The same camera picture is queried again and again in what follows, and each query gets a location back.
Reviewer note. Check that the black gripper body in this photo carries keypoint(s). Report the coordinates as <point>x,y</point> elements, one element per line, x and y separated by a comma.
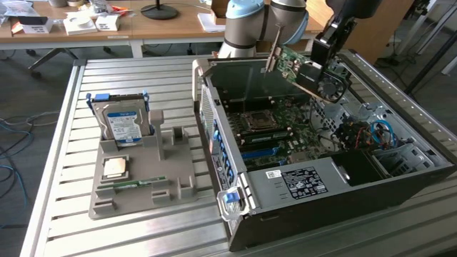
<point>354,8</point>

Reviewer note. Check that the green graphics card with fan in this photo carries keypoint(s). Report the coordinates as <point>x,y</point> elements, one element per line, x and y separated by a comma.
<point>286,61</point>

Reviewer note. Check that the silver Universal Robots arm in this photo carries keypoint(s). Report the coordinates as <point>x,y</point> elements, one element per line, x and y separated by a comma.
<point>247,29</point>

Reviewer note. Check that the wooden cabinet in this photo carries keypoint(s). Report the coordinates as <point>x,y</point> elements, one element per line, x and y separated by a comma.
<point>371,34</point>

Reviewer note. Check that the metal disk bay cage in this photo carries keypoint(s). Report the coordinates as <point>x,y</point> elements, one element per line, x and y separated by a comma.
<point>330,112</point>

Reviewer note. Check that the CPU socket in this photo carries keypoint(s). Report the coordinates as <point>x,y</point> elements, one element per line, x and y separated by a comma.
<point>261,120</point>

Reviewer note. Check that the green motherboard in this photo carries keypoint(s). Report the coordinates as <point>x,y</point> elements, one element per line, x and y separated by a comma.
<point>301,134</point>

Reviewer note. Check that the white paper stack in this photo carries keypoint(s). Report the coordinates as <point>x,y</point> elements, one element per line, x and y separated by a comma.
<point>211,25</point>

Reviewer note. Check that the open cardboard box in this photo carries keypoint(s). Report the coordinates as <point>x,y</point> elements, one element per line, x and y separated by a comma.
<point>219,9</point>

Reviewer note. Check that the installed RAM stick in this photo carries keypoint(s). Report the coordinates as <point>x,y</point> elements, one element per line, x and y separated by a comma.
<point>266,137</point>

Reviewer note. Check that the blue expansion slot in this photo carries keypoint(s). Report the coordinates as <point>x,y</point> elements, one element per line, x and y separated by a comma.
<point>261,153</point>

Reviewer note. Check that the black round lamp base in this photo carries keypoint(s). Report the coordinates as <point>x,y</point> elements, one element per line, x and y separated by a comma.
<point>159,13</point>

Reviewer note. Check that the grey power supply unit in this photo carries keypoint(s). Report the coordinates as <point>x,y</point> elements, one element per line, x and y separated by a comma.
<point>271,187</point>

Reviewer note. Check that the open black PC case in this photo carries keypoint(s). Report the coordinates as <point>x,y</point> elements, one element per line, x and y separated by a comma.
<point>322,214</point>

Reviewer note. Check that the blue case latch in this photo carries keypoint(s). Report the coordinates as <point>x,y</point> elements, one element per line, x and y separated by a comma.
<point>230,198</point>

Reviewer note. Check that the small white labelled box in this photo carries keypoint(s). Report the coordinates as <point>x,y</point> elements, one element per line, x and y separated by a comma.
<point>107,23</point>

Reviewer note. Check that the hard disk in blue caddy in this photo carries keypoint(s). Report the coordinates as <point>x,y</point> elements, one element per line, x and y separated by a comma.
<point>123,125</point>

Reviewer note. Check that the grey plastic parts rack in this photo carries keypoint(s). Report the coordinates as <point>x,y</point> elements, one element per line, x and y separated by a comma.
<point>150,171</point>

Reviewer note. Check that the white box with tape roll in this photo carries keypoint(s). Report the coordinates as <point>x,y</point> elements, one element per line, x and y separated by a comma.
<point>81,24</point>

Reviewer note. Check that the green RAM stick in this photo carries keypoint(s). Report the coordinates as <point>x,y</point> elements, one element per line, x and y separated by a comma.
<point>139,183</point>

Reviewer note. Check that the beige tape roll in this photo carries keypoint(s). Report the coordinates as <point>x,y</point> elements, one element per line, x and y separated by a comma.
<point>75,2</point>

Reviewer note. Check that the silver CPU chip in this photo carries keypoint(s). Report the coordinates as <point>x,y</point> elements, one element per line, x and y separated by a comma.
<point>115,167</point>

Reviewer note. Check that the long wooden desk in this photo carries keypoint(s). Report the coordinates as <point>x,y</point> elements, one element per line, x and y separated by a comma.
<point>54,37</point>

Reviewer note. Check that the grey cup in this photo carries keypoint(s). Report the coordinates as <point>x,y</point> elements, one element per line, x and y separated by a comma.
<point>58,2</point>

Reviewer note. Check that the white box with black lid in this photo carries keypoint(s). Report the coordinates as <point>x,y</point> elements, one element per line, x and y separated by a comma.
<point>35,25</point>

